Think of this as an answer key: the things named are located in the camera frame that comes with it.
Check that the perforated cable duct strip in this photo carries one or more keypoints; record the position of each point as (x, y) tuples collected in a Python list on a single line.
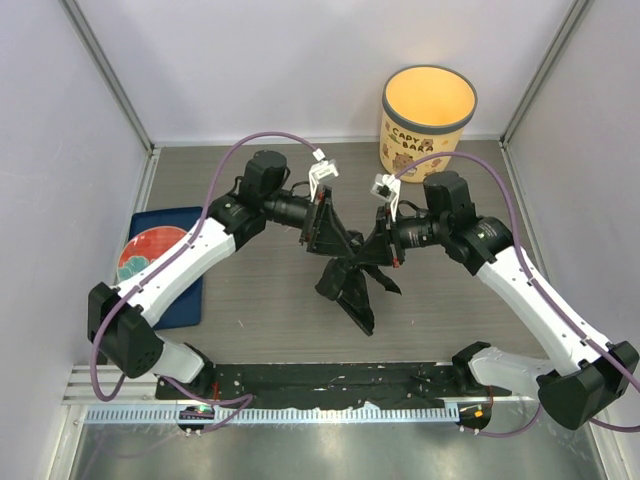
[(185, 414)]

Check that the blue tray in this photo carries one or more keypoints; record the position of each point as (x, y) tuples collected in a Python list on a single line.
[(186, 310)]

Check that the aluminium frame rail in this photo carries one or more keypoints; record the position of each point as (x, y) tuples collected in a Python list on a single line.
[(79, 390)]

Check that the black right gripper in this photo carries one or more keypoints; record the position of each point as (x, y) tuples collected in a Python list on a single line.
[(377, 248)]

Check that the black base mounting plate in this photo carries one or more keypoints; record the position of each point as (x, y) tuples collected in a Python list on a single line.
[(326, 386)]

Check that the red and teal plate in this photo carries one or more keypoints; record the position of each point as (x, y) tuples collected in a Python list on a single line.
[(144, 248)]

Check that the right aluminium corner post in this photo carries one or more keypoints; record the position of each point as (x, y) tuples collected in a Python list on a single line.
[(569, 25)]

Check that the left aluminium corner post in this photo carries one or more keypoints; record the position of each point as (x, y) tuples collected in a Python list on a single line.
[(88, 38)]

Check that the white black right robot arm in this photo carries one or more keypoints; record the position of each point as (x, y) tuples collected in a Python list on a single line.
[(583, 372)]

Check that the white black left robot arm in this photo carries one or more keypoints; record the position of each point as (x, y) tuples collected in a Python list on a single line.
[(121, 318)]

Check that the black trash bag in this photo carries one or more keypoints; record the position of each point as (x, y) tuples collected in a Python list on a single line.
[(345, 284)]

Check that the yellow capybara trash bin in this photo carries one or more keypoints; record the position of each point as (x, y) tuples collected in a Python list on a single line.
[(425, 109)]

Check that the aluminium corner post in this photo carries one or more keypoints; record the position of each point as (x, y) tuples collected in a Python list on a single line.
[(88, 38), (569, 25)]

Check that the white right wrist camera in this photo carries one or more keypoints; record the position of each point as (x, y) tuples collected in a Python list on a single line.
[(387, 187)]

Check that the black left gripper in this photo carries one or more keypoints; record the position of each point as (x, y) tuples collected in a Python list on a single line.
[(326, 235)]

